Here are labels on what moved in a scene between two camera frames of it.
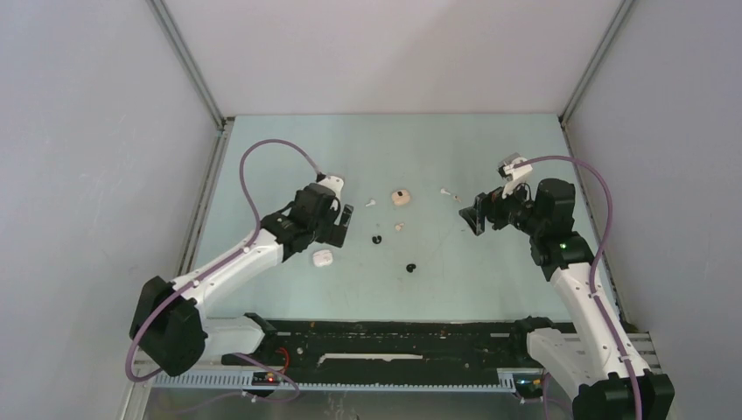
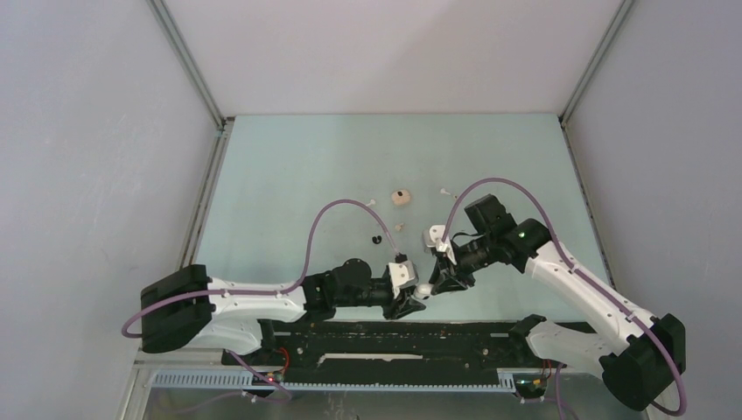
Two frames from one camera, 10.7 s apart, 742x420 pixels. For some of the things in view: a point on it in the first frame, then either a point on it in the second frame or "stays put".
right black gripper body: (514, 209) to (470, 256)
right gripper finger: (475, 219) to (443, 283)
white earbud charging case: (322, 257) to (423, 290)
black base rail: (326, 346) stays put
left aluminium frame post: (176, 41) stays put
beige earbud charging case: (401, 197) stays put
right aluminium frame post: (622, 12) stays put
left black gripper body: (324, 228) to (375, 294)
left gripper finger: (339, 231) to (409, 306)
